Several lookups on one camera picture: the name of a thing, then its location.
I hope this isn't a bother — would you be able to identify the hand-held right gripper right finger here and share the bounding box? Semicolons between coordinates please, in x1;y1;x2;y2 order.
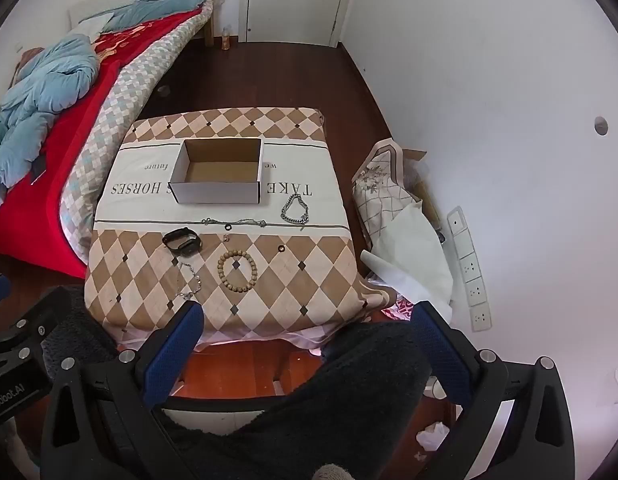
410;301;576;480

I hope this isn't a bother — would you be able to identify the red blanket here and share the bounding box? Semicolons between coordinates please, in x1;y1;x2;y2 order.
0;7;202;278

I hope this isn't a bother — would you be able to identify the brown cloth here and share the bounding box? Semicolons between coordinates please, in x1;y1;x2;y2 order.
16;47;44;76

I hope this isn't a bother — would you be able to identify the thick silver chain bracelet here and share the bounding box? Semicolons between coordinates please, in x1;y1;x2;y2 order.
280;193;310;226

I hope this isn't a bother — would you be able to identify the white power strip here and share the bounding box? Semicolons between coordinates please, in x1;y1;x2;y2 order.
446;205;491;332

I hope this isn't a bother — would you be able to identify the crumpled white tissue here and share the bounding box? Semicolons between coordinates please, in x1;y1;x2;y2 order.
414;421;451;452

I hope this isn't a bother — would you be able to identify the white cardboard box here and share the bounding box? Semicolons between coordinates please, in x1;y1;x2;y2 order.
169;137;265;206

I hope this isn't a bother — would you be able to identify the thin silver necklace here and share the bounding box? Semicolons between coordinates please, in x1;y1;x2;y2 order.
199;217;267;229

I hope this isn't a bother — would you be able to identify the checkered bed sheet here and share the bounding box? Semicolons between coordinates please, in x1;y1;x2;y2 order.
59;0;215;261

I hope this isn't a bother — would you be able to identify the black smart band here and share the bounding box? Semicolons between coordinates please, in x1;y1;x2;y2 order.
162;228;204;253

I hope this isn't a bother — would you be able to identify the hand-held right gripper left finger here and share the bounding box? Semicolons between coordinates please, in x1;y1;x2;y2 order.
40;301;206;480

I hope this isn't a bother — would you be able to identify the thin silver bracelet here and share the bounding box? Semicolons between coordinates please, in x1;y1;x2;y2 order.
174;259;205;301

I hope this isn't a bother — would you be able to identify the wooden bead bracelet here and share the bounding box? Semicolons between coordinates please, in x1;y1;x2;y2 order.
217;251;259;292

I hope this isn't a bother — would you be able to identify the diamond-patterned table cloth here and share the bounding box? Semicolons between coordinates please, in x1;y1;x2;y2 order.
84;106;390;348

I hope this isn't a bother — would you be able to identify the light blue quilt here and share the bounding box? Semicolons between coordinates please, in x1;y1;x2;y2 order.
0;35;102;221

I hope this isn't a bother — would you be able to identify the white door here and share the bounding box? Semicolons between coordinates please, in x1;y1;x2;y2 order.
239;0;352;43

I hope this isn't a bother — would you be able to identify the blue blanket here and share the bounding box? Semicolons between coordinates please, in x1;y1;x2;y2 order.
106;0;213;31

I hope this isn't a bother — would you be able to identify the floral cloth bag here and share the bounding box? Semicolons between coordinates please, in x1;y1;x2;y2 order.
351;138;425;251

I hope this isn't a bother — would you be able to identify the person's left leg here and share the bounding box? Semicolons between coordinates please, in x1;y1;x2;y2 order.
44;300;120;376

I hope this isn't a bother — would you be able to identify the white pillow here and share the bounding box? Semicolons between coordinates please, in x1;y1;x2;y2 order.
79;12;114;36

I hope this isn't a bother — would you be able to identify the red and white cloth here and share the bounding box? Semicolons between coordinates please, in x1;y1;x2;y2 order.
379;295;415;321

